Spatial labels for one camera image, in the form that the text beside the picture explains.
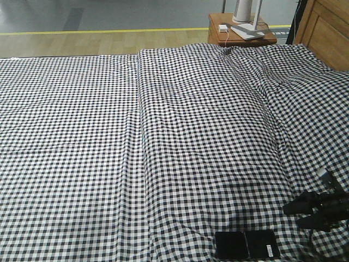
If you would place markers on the white charger adapter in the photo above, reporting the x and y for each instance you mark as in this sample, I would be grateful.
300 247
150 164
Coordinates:
222 28

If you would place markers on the white cylindrical appliance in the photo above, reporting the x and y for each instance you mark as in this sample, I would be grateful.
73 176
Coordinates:
242 11

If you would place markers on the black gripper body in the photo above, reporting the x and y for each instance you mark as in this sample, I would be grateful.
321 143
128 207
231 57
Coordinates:
332 208

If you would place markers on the wooden headboard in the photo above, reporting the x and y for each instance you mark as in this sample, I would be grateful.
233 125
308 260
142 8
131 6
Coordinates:
324 30

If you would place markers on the black foldable phone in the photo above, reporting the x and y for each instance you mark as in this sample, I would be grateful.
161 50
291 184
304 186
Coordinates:
244 245

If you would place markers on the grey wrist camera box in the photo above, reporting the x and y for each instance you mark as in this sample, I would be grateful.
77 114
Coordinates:
329 181

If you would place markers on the black white checkered bedsheet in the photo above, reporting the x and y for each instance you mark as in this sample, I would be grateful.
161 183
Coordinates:
145 157

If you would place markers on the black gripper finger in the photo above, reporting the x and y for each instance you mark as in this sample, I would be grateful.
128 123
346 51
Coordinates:
302 204
315 222

